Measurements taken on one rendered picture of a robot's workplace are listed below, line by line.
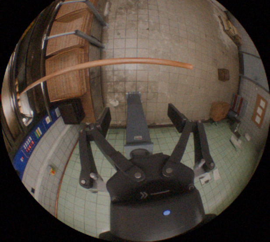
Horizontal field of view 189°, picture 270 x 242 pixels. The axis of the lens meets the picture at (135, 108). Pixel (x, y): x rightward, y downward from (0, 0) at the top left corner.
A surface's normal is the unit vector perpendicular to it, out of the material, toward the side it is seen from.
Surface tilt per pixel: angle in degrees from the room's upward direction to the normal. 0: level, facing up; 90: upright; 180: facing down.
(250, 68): 90
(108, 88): 0
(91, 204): 90
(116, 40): 0
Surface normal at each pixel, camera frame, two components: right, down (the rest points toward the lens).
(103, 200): 0.02, -0.90
